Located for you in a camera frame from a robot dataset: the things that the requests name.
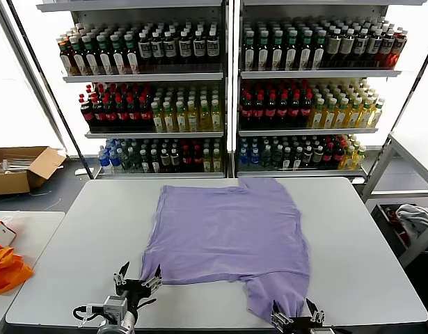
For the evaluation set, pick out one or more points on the clear green water bottle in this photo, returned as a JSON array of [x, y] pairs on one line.
[[277, 157], [134, 159], [125, 160], [266, 157]]

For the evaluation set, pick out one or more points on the small white flat object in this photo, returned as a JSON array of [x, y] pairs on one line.
[[83, 171]]

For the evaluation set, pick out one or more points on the small yellow juice bottle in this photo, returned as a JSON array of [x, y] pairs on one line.
[[346, 159], [358, 157]]

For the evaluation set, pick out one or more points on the red cloth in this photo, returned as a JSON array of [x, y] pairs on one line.
[[403, 236]]

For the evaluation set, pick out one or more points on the black storage bin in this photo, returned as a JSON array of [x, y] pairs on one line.
[[391, 226]]

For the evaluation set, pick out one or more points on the purple t-shirt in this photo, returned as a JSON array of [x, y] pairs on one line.
[[227, 229]]

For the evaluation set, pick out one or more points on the grey metal drinks shelf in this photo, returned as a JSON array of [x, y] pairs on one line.
[[147, 77], [304, 74]]

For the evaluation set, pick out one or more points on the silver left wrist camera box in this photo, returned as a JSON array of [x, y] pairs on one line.
[[114, 306]]

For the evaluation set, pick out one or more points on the small dark bottle beige label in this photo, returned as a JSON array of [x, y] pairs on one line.
[[317, 154], [165, 159], [307, 154], [175, 159]]

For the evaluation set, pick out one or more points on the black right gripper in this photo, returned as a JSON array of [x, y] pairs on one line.
[[300, 326]]

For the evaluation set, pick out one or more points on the grey metal beam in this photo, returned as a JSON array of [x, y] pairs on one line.
[[27, 73]]

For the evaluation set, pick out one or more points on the yellow juice bottle green band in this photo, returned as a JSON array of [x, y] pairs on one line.
[[192, 119], [376, 116], [181, 120], [158, 121], [216, 118], [316, 119], [340, 119], [353, 118], [328, 119], [169, 120], [205, 119], [365, 118]]

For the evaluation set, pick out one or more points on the small dark bottle white label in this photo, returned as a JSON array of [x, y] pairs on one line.
[[297, 159], [287, 159], [154, 161], [144, 161]]

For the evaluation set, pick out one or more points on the grey metal frame rack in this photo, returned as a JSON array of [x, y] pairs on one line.
[[376, 172]]

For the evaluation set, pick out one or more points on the dark tea bottle white label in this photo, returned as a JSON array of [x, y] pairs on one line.
[[119, 57], [132, 56], [105, 57], [249, 54], [277, 54], [263, 54], [305, 54], [318, 54], [92, 58], [78, 59], [291, 54]]

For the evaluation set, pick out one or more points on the small pale yellow drink bottle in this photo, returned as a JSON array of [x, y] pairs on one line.
[[217, 160], [207, 160]]

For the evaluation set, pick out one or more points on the open cardboard box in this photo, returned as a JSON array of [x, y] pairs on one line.
[[8, 182]]

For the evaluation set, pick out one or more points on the grey white crumpled cloth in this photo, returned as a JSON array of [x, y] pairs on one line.
[[413, 219]]

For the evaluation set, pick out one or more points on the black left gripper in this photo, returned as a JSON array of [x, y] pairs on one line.
[[135, 290]]

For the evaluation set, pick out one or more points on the black metal pole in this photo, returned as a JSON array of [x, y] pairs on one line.
[[41, 69]]

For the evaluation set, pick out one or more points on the orange cloth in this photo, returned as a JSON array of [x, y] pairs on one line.
[[5, 275]]

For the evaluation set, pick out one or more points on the blue drink bottle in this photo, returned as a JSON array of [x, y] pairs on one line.
[[243, 156], [254, 156], [115, 159], [103, 159]]

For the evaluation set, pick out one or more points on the dark bottle blue-white label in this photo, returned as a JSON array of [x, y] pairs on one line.
[[185, 47], [170, 47], [360, 44], [212, 46], [144, 48], [157, 48], [373, 44], [199, 46]]

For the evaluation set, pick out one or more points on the red drink bottle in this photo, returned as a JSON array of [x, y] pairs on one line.
[[398, 45], [386, 45]]

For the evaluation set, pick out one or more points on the small white orange box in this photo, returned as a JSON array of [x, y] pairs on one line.
[[5, 234]]

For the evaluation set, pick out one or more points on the small cola bottle red cap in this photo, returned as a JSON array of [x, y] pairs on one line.
[[197, 159], [327, 153], [186, 159], [338, 153]]

